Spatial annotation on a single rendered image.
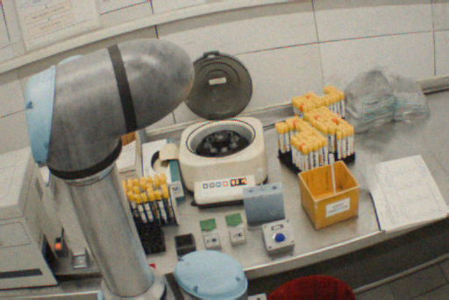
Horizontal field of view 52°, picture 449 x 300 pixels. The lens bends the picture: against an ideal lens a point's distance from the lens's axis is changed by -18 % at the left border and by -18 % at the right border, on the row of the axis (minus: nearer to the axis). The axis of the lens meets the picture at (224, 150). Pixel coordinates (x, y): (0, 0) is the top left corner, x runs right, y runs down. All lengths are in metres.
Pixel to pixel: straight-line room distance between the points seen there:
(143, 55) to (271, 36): 1.14
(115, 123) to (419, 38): 1.50
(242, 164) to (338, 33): 0.60
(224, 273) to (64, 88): 0.44
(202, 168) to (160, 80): 0.89
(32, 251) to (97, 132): 0.75
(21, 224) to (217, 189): 0.60
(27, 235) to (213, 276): 0.59
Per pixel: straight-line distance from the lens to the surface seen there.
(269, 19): 1.72
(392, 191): 1.48
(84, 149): 0.64
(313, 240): 1.36
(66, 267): 1.40
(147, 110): 0.63
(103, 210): 0.71
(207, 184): 1.52
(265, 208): 1.40
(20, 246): 1.34
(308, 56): 1.80
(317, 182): 1.46
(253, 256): 1.34
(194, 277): 0.88
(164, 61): 0.64
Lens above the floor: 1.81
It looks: 32 degrees down
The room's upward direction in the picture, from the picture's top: 10 degrees counter-clockwise
